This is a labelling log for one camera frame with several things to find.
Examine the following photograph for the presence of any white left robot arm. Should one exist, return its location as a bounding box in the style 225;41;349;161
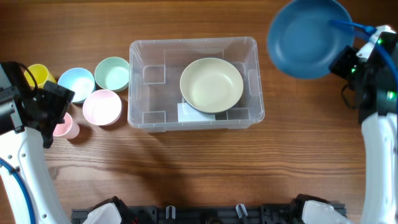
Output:
1;61;74;223

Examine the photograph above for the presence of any yellow cup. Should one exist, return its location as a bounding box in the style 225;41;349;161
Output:
28;64;57;88

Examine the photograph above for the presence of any light green bowl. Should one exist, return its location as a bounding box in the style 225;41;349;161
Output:
94;57;129;92

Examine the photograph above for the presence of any light pink bowl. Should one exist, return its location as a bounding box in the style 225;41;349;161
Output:
82;90;123;126

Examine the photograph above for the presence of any dark blue plate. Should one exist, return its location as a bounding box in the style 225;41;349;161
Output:
182;96;240;114
267;0;354;79

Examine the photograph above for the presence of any light blue bowl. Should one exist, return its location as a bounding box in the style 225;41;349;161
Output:
57;68;96;103

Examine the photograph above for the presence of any clear plastic storage container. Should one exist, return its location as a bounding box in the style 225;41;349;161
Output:
127;37;266;132

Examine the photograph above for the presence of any right arm base joint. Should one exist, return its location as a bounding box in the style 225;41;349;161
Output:
289;194;353;224

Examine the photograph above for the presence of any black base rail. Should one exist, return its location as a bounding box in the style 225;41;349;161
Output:
71;203;348;224

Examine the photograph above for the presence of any left arm base joint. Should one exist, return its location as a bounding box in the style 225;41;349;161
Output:
83;196;139;224

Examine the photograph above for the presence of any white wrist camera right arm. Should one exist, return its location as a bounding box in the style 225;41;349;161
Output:
356;25;396;60

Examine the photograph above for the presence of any pink cup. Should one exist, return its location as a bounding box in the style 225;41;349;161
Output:
53;113;80;139

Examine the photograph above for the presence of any white label in container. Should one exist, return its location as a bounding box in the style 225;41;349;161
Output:
177;103;216;122

